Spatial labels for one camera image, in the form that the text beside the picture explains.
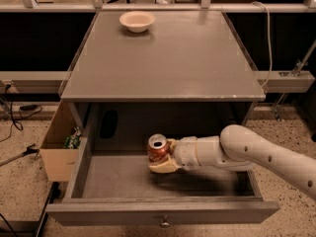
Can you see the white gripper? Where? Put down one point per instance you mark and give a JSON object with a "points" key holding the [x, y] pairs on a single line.
{"points": [[185, 152]]}

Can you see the crushed red coke can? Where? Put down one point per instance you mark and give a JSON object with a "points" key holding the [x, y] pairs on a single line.
{"points": [[157, 147]]}

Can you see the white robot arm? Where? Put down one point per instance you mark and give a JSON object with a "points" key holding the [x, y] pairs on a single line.
{"points": [[236, 148]]}

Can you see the metal drawer knob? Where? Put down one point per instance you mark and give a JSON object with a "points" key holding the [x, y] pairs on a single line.
{"points": [[165, 223]]}

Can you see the open grey top drawer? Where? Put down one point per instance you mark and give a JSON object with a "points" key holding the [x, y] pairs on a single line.
{"points": [[112, 184]]}

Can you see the grey cabinet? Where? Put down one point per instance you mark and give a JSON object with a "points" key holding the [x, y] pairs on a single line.
{"points": [[177, 79]]}

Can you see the green snack bag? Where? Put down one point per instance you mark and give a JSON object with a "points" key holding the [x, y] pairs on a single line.
{"points": [[73, 140]]}

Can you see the cardboard box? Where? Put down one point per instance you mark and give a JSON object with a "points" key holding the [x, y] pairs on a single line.
{"points": [[59, 161]]}

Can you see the white paper bowl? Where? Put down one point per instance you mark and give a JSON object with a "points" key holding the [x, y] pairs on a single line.
{"points": [[137, 21]]}

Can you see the black-tipped grabber stick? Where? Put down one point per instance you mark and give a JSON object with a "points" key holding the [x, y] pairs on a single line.
{"points": [[30, 150]]}

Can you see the black power adapter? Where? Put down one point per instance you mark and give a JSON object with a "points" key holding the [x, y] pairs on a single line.
{"points": [[28, 108]]}

